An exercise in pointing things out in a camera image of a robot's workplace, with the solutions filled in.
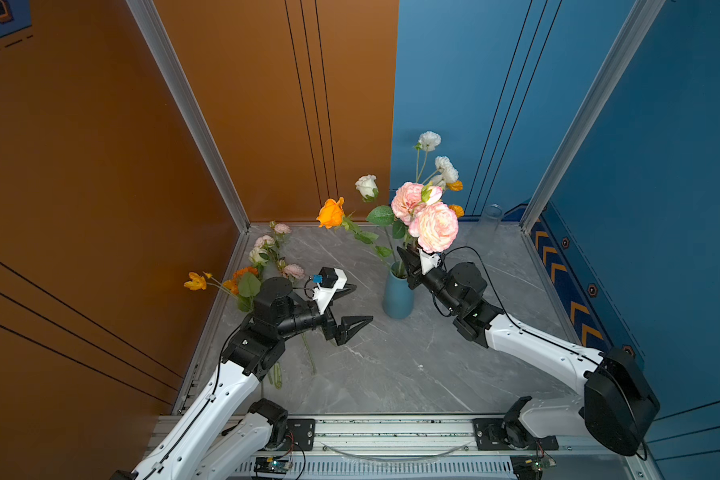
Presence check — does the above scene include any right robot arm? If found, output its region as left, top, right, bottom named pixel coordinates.
left=398, top=247, right=660, bottom=457

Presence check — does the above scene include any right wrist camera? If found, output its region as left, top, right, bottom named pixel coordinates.
left=418, top=249, right=442, bottom=275

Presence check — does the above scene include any right green circuit board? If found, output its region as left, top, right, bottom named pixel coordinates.
left=510, top=456, right=557, bottom=480

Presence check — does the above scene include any left aluminium corner post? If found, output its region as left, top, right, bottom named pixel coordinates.
left=126, top=0, right=250, bottom=233

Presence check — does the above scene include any left green circuit board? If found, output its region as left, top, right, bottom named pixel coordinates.
left=252, top=457, right=294, bottom=479

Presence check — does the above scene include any clear glass vase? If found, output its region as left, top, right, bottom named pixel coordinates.
left=467, top=204, right=503, bottom=255

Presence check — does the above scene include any teal ceramic vase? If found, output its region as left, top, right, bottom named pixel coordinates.
left=382, top=261, right=414, bottom=319

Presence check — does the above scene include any aluminium corner post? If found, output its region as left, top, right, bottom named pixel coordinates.
left=126, top=0, right=250, bottom=233
left=519, top=0, right=665, bottom=234

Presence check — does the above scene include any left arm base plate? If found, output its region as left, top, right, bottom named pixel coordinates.
left=261, top=418, right=316, bottom=452

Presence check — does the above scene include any green circuit board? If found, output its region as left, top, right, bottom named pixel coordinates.
left=252, top=457, right=294, bottom=479
left=510, top=456, right=557, bottom=480

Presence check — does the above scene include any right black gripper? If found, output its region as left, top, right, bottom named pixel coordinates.
left=398, top=242, right=463, bottom=317

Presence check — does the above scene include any yellow rose stem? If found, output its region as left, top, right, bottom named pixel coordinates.
left=316, top=197, right=393, bottom=267

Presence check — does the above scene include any aluminium front rail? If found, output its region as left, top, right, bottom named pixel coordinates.
left=143, top=413, right=661, bottom=480

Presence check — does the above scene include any white ranunculus flower stem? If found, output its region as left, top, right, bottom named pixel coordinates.
left=414, top=131, right=463, bottom=192

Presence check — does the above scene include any pink carnation flower stem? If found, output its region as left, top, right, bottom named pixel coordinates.
left=388, top=182, right=459, bottom=255

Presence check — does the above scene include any small pink rose spray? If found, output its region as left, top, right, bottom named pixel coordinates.
left=248, top=221, right=318, bottom=376

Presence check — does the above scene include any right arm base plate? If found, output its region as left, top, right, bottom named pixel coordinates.
left=472, top=417, right=559, bottom=451

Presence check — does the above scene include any right aluminium corner post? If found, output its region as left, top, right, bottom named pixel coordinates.
left=519, top=0, right=665, bottom=234

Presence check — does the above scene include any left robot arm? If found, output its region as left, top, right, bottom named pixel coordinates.
left=112, top=267, right=373, bottom=480

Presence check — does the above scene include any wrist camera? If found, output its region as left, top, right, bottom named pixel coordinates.
left=312, top=267, right=347, bottom=314
left=418, top=249, right=442, bottom=275

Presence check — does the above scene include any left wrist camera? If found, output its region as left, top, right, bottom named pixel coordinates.
left=312, top=267, right=347, bottom=314

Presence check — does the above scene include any yellow poppy flower stem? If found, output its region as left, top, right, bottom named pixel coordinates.
left=183, top=272, right=236, bottom=295

